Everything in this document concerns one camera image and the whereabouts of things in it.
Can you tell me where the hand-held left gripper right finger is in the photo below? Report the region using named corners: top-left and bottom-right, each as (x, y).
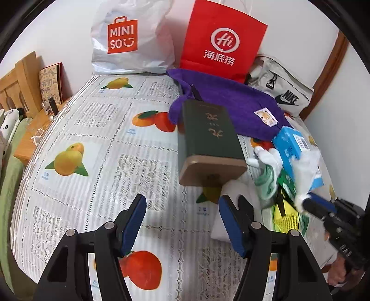
top-left (218, 194), bottom-right (333, 301)

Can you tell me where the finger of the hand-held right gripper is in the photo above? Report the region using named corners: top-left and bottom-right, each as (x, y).
top-left (302, 199), bottom-right (330, 223)
top-left (311, 193), bottom-right (337, 208)

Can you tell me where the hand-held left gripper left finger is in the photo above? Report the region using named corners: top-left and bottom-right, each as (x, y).
top-left (34, 194), bottom-right (148, 301)

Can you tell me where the white sock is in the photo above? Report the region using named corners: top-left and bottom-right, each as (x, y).
top-left (247, 146), bottom-right (285, 180)

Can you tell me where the person's right hand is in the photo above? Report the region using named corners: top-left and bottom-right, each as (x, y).
top-left (328, 255), bottom-right (351, 286)

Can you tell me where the yellow mesh pouch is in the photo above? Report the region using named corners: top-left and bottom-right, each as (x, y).
top-left (273, 200), bottom-right (307, 232)

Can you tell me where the green snack packet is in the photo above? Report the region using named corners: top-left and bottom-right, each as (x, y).
top-left (277, 170), bottom-right (298, 201)

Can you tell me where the white foam block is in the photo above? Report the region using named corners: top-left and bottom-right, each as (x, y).
top-left (211, 179), bottom-right (255, 241)

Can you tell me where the mint green cloth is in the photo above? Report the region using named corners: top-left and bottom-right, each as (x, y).
top-left (254, 166), bottom-right (280, 209)

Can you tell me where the blue carton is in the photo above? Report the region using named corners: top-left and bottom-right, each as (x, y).
top-left (272, 126), bottom-right (324, 191)

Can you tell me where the dark green box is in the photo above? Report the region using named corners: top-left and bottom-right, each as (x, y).
top-left (177, 100), bottom-right (247, 187)

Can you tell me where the grey sling bag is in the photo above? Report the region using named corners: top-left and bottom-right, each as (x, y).
top-left (246, 54), bottom-right (314, 118)

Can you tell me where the purple cloth bag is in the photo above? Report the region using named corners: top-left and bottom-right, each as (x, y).
top-left (167, 69), bottom-right (285, 142)

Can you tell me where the green blanket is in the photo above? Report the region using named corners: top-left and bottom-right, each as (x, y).
top-left (0, 117), bottom-right (37, 290)

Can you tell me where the wooden side table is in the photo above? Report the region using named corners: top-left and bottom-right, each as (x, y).
top-left (14, 97), bottom-right (73, 166)

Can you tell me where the small black bottle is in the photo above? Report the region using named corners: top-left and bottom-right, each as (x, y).
top-left (47, 96), bottom-right (60, 115)

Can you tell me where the spotted white pillow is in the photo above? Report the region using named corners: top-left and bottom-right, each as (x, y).
top-left (0, 108), bottom-right (26, 148)

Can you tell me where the illustrated book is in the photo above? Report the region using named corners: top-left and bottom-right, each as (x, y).
top-left (39, 62), bottom-right (64, 106)

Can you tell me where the wooden headboard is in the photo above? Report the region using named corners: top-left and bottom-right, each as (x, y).
top-left (0, 51), bottom-right (44, 116)

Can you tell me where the white plastic shopping bag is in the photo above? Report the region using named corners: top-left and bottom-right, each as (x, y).
top-left (91, 0), bottom-right (175, 76)

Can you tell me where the red paper bag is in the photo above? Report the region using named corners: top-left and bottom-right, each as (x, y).
top-left (180, 0), bottom-right (268, 84)

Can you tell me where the wooden door frame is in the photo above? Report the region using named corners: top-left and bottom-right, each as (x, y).
top-left (299, 32), bottom-right (349, 120)

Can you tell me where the black strap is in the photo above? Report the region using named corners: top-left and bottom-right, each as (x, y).
top-left (185, 83), bottom-right (203, 101)

